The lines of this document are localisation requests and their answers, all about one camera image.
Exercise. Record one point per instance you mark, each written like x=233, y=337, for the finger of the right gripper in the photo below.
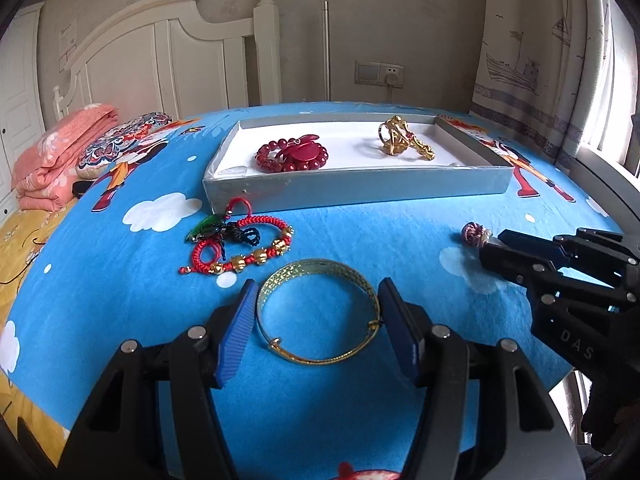
x=535, y=247
x=585, y=273

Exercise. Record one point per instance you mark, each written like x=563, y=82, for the pale jade pendant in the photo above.
x=475, y=235

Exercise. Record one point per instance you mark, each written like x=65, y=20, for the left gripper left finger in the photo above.
x=232, y=332

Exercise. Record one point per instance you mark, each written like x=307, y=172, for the grey white jewelry tray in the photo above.
x=357, y=171

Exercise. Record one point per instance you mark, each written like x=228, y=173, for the yellow floral bedsheet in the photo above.
x=23, y=235

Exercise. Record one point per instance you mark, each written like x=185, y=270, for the white wardrobe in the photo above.
x=20, y=108

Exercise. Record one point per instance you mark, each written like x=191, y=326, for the red flower hair clip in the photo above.
x=299, y=151

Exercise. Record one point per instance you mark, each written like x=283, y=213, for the gold bangle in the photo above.
x=317, y=313

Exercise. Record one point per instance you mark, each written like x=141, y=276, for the ship print curtain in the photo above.
x=558, y=75

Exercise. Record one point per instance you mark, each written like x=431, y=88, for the blue cartoon tablecloth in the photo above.
x=109, y=270

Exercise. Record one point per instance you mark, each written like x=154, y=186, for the double ring flower brooch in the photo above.
x=390, y=138

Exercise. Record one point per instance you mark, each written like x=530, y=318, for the wall switch and socket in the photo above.
x=380, y=74

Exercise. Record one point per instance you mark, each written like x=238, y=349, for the folded pink quilt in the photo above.
x=43, y=176

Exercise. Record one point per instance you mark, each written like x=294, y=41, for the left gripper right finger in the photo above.
x=407, y=325

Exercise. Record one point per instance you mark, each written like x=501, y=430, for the patterned pillow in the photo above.
x=111, y=144

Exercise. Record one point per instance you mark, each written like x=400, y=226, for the white bed headboard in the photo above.
x=162, y=55

